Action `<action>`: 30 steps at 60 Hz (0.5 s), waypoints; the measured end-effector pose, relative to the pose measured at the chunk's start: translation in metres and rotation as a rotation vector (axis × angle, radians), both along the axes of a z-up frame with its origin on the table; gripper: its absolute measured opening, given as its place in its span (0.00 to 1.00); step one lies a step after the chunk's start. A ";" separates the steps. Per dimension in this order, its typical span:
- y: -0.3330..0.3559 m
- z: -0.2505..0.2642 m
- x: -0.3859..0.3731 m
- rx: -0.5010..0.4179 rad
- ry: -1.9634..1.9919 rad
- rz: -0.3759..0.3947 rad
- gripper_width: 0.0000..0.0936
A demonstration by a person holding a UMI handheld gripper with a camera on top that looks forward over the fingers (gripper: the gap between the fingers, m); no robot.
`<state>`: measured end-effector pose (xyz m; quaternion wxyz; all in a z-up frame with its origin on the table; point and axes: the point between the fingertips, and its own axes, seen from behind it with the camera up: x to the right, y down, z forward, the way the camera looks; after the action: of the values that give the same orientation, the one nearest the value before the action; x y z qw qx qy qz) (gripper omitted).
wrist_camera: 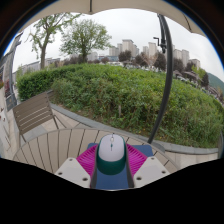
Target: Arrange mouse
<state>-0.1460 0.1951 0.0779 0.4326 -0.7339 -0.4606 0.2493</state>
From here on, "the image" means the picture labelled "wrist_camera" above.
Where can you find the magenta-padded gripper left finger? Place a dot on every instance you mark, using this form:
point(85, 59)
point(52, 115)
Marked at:
point(71, 170)

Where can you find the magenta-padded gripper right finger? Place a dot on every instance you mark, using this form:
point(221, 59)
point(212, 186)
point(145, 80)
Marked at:
point(151, 170)

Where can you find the white and green computer mouse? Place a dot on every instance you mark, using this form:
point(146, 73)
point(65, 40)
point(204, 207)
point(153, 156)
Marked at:
point(111, 150)

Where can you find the blue rectangular mouse pad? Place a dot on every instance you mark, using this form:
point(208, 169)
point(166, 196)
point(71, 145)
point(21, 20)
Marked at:
point(111, 181)

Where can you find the grey stone kerb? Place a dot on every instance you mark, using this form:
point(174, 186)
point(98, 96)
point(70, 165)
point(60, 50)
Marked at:
point(186, 149)

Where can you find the slatted wooden chair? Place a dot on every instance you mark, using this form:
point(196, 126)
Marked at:
point(31, 113)

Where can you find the green hedge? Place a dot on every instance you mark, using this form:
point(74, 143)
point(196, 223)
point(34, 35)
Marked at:
point(110, 93)

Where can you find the dark curved parasol pole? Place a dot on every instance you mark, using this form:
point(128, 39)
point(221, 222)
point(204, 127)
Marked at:
point(167, 76)

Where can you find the distant apartment buildings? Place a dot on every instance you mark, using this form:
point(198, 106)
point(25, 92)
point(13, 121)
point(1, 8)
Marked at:
point(128, 45)

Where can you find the thin sparse tree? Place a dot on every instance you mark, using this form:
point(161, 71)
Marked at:
point(43, 43)

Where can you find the bushy green tree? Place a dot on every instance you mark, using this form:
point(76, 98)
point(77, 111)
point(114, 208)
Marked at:
point(85, 36)

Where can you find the beige parasol canopy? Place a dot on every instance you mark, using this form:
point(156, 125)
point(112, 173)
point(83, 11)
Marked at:
point(133, 5)

